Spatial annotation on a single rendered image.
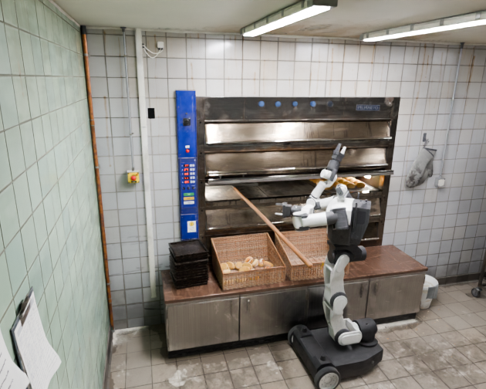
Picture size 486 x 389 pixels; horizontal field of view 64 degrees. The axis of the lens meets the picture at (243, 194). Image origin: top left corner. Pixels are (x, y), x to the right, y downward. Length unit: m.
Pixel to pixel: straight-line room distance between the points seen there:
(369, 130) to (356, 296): 1.55
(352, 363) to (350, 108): 2.18
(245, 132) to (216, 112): 0.31
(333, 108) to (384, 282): 1.65
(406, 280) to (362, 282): 0.46
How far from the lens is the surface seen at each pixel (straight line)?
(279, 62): 3.46
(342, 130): 3.75
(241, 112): 3.39
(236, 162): 3.43
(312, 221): 2.66
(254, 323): 3.47
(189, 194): 3.38
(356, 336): 3.39
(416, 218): 4.49
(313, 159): 3.67
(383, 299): 3.93
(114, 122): 3.28
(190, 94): 3.25
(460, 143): 4.58
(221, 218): 3.54
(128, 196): 3.40
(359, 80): 3.79
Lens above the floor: 2.25
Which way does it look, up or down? 17 degrees down
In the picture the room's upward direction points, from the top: 1 degrees clockwise
